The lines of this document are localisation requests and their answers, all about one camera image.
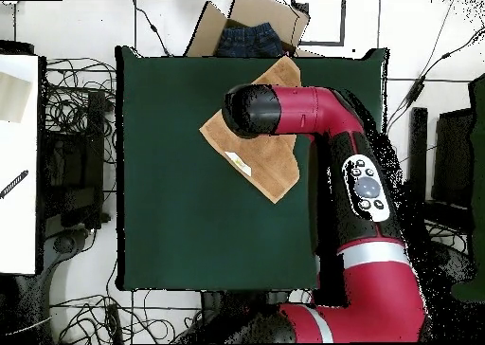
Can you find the tan terry towel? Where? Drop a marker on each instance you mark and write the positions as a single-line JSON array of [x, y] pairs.
[[265, 163]]

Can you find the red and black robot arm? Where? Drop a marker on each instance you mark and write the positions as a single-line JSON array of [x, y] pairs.
[[303, 110]]

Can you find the dark green table cloth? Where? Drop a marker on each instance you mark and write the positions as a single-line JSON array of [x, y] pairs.
[[170, 227]]

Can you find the blue denim jeans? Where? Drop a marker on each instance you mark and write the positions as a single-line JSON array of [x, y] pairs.
[[250, 41]]

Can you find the black equipment rack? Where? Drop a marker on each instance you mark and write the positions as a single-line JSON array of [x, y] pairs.
[[75, 170]]

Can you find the brown cardboard box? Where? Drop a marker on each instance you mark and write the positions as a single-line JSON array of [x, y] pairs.
[[246, 11]]

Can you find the black rectangular bar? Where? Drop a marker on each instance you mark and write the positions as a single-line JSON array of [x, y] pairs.
[[418, 140]]

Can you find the grey office chair base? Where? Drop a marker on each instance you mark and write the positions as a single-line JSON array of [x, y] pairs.
[[64, 246]]

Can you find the black power strip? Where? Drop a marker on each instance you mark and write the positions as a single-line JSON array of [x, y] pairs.
[[113, 322]]

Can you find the black equipment case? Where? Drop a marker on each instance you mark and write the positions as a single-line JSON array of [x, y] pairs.
[[454, 151]]

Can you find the white table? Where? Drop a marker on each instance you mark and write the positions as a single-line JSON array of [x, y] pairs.
[[19, 227]]

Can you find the beige paper sheet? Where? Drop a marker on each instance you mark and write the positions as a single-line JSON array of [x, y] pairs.
[[13, 98]]

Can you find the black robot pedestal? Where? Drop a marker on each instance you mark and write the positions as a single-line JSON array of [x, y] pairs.
[[212, 303]]

